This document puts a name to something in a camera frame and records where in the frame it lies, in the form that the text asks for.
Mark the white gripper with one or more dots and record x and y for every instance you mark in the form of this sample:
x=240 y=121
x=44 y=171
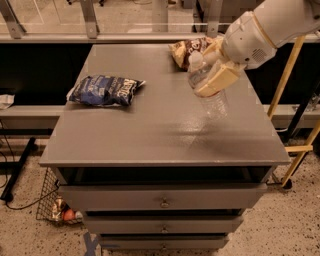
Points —
x=247 y=43

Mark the clear plastic water bottle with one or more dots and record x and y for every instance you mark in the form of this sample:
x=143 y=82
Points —
x=201 y=70

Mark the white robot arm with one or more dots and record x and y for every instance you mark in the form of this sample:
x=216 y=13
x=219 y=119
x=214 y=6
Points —
x=283 y=20

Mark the brown chip bag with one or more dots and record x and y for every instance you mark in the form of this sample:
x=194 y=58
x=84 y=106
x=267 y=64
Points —
x=180 y=51

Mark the blue chip bag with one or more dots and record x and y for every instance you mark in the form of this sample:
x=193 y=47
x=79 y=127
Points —
x=102 y=90

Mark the grey drawer cabinet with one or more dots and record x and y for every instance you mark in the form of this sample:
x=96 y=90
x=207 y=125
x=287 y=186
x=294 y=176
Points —
x=164 y=137

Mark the top grey drawer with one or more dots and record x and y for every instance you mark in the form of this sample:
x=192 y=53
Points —
x=162 y=197

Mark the grey drawer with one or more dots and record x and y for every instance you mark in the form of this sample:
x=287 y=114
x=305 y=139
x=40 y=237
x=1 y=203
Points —
x=163 y=242
x=162 y=197
x=162 y=224

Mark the middle grey drawer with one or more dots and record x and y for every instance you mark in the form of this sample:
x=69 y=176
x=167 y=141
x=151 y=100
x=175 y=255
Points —
x=162 y=224

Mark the bottom grey drawer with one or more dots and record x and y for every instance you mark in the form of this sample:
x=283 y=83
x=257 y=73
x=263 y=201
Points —
x=163 y=242

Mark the orange ball in basket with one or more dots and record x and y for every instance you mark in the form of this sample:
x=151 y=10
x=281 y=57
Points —
x=68 y=215

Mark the white crumpled paper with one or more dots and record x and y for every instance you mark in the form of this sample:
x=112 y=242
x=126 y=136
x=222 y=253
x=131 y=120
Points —
x=6 y=100

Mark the black metal floor stand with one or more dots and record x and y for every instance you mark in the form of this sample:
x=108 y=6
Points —
x=14 y=169

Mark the yellow wooden ladder frame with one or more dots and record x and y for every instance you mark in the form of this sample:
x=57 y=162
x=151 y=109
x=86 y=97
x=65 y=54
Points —
x=301 y=151

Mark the metal railing frame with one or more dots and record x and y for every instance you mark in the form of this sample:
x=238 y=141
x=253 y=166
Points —
x=95 y=21

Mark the wire mesh basket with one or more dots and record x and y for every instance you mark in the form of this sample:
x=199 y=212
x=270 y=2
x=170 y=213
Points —
x=51 y=205

